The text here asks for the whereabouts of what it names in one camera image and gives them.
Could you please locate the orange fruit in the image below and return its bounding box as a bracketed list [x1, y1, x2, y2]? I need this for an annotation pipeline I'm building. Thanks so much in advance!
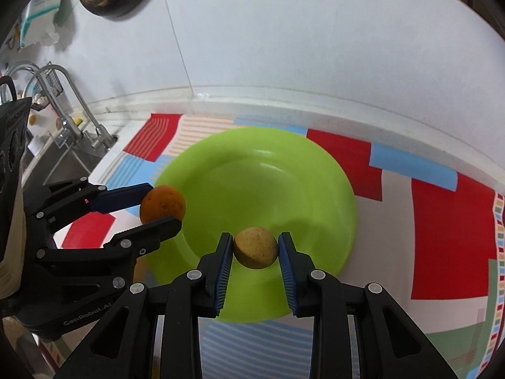
[140, 185, 186, 224]

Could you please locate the tan round fruit front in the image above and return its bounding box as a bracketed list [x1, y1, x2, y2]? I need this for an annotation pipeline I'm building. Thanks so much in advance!
[234, 227, 278, 269]

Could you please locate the chrome kitchen faucet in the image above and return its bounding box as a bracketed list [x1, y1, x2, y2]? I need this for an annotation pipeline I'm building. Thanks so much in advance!
[5, 62, 84, 142]

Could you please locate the thin gooseneck faucet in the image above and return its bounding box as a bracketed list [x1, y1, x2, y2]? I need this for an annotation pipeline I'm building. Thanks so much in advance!
[23, 64, 117, 150]

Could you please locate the steel sink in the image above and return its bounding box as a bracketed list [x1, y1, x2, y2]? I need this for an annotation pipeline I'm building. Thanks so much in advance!
[22, 139, 110, 190]

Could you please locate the colourful patchwork tablecloth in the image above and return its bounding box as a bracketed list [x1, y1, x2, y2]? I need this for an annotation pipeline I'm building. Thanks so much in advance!
[55, 114, 504, 378]

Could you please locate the green plate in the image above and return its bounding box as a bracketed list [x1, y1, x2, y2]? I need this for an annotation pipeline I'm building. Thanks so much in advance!
[146, 126, 359, 323]

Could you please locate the paper towel pack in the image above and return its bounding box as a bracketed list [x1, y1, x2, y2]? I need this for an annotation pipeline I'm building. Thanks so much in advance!
[19, 0, 74, 49]

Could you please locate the wire sponge basket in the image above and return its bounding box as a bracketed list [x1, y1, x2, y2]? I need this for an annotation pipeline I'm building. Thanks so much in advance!
[27, 69, 63, 97]

